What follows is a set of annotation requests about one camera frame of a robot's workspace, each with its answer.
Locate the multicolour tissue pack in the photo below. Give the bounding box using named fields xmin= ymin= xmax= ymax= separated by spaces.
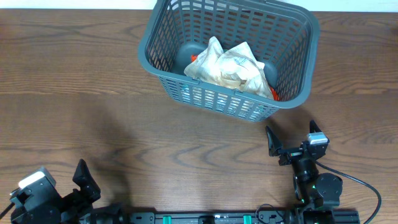
xmin=180 ymin=84 xmax=275 ymax=121

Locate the brown snack pouch with window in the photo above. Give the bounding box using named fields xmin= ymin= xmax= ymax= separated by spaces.
xmin=222 ymin=42 xmax=257 ymax=91

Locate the grey plastic basket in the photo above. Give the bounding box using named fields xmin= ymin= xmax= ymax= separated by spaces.
xmin=137 ymin=0 xmax=320 ymax=112

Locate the beige pouch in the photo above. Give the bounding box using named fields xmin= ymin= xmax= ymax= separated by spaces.
xmin=243 ymin=62 xmax=274 ymax=100
xmin=184 ymin=36 xmax=227 ymax=87

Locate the orange cracker package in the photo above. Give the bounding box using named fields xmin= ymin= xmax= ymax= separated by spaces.
xmin=191 ymin=55 xmax=280 ymax=101

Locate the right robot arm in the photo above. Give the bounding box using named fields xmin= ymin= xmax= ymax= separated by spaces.
xmin=266 ymin=120 xmax=343 ymax=223

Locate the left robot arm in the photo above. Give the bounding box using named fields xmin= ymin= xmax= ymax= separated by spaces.
xmin=1 ymin=159 xmax=129 ymax=224

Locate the right black cable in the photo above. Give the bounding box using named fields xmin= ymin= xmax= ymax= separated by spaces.
xmin=314 ymin=160 xmax=382 ymax=224

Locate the black cable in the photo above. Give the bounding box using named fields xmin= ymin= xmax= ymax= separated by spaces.
xmin=314 ymin=160 xmax=382 ymax=224
xmin=0 ymin=202 xmax=16 ymax=220

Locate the left black cable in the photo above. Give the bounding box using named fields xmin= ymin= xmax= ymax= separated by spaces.
xmin=0 ymin=202 xmax=16 ymax=220

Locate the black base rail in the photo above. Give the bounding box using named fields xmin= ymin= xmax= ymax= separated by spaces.
xmin=129 ymin=210 xmax=360 ymax=224

